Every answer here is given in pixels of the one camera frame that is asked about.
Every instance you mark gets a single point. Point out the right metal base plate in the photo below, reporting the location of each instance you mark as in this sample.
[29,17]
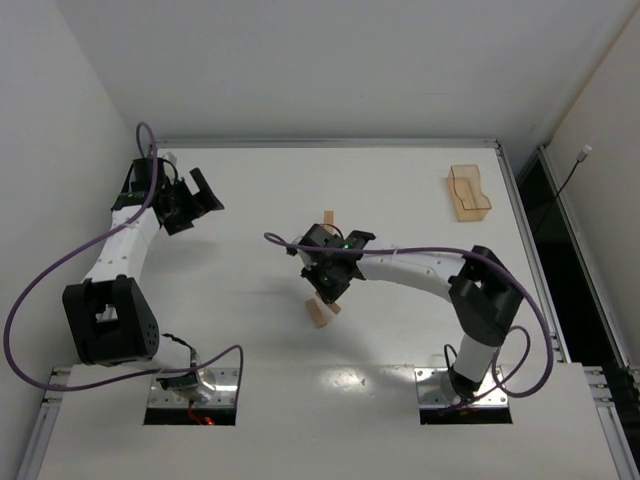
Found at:
[434,391]

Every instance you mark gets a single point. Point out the amber transparent plastic box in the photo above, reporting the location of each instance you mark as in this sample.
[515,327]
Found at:
[465,188]

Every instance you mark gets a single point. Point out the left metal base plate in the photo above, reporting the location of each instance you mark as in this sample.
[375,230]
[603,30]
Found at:
[209,388]

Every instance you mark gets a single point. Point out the wood block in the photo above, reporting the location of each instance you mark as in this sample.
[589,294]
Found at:
[316,314]
[328,219]
[334,308]

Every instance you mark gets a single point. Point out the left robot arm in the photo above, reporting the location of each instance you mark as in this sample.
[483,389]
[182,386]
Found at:
[110,320]

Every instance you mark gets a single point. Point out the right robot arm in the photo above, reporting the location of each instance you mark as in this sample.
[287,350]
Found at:
[485,304]

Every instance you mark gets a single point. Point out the metal base plate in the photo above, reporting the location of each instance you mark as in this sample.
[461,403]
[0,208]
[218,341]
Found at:
[209,388]
[434,391]

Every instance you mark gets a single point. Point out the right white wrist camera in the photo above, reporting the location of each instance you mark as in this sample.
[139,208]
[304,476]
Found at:
[295,251]

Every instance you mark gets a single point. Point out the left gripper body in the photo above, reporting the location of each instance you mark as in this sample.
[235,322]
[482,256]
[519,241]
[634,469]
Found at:
[185,204]

